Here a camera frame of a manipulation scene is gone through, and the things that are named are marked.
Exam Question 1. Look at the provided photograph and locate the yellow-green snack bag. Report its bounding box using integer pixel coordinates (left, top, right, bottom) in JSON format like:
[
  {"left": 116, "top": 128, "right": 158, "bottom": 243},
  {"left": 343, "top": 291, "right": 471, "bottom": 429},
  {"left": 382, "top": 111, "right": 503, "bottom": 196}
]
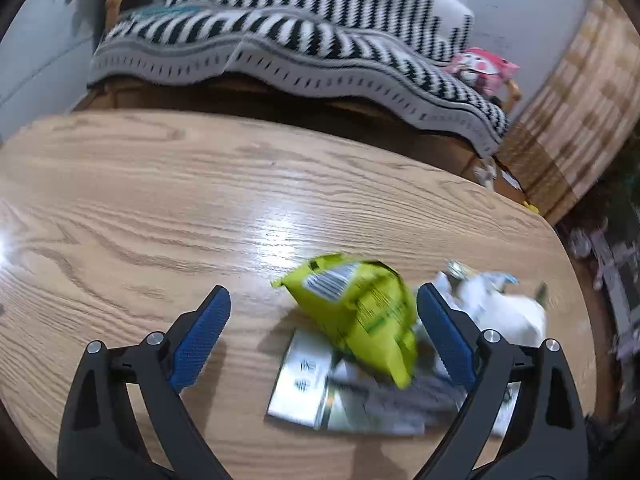
[{"left": 271, "top": 254, "right": 420, "bottom": 390}]

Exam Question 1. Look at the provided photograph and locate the beige patterned curtain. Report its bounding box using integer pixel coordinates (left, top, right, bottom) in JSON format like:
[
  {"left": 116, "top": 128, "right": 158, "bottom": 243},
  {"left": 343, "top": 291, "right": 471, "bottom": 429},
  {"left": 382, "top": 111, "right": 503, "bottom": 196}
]
[{"left": 495, "top": 0, "right": 640, "bottom": 226}]

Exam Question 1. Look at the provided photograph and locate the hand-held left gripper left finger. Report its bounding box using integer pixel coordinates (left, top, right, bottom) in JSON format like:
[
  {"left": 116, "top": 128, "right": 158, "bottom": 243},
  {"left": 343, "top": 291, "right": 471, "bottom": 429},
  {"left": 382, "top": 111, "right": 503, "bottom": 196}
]
[{"left": 57, "top": 285, "right": 232, "bottom": 480}]

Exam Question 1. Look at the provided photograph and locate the pale clutter heap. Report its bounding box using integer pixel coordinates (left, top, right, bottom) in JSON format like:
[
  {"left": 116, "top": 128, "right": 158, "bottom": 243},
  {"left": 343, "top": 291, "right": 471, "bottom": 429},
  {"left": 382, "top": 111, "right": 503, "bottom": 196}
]
[{"left": 567, "top": 217, "right": 640, "bottom": 361}]

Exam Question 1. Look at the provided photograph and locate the silver flat packet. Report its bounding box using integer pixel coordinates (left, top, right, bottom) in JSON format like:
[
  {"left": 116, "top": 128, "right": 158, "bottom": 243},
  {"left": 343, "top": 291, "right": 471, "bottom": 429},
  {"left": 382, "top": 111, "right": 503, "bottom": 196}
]
[{"left": 266, "top": 329, "right": 468, "bottom": 436}]

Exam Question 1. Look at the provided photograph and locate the white cabinet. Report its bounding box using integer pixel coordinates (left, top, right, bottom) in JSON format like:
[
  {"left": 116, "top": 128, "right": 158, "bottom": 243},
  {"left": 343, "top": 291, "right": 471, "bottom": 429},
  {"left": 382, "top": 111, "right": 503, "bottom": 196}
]
[{"left": 0, "top": 0, "right": 108, "bottom": 121}]

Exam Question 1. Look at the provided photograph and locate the sofa with striped blanket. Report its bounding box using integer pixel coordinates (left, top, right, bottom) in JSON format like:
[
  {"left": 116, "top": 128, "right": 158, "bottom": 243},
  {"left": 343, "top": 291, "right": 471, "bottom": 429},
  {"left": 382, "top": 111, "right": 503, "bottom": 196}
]
[{"left": 87, "top": 0, "right": 511, "bottom": 158}]

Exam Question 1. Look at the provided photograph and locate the pink cartoon cushion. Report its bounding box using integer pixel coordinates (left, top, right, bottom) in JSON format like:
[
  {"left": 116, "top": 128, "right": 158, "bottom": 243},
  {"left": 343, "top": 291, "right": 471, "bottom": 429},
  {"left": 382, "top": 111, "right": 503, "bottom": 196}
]
[{"left": 445, "top": 47, "right": 521, "bottom": 96}]

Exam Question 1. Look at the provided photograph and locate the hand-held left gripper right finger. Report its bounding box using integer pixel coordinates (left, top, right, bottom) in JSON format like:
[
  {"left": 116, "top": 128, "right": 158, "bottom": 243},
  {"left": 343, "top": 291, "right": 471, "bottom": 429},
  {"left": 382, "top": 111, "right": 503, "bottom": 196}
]
[{"left": 416, "top": 282, "right": 588, "bottom": 480}]

